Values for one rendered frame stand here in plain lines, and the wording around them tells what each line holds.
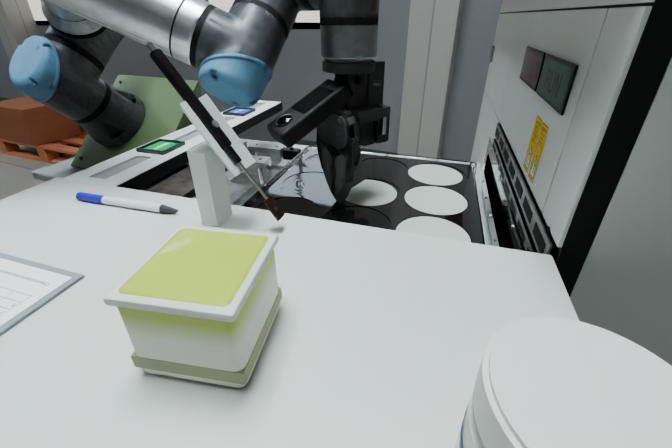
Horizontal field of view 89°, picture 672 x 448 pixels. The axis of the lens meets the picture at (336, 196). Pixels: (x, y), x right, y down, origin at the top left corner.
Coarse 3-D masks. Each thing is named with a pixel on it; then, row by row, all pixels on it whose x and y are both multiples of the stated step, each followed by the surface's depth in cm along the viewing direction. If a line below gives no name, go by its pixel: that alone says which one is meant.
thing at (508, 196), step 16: (496, 144) 67; (496, 160) 60; (496, 176) 58; (496, 192) 64; (512, 192) 49; (496, 208) 59; (512, 208) 45; (496, 224) 54; (512, 224) 43; (496, 240) 51; (512, 240) 43; (528, 240) 38
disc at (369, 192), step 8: (360, 184) 61; (368, 184) 61; (376, 184) 61; (384, 184) 61; (352, 192) 58; (360, 192) 58; (368, 192) 58; (376, 192) 58; (384, 192) 58; (392, 192) 58; (352, 200) 55; (360, 200) 55; (368, 200) 55; (376, 200) 55; (384, 200) 56; (392, 200) 56
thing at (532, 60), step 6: (528, 54) 52; (534, 54) 48; (528, 60) 51; (534, 60) 48; (540, 60) 45; (522, 66) 54; (528, 66) 51; (534, 66) 47; (522, 72) 54; (528, 72) 50; (534, 72) 47; (528, 78) 50; (534, 78) 46; (534, 84) 46
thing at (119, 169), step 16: (256, 112) 82; (192, 128) 71; (144, 144) 62; (192, 144) 62; (112, 160) 55; (128, 160) 55; (144, 160) 56; (160, 160) 55; (80, 176) 49; (96, 176) 50; (112, 176) 49; (128, 176) 49
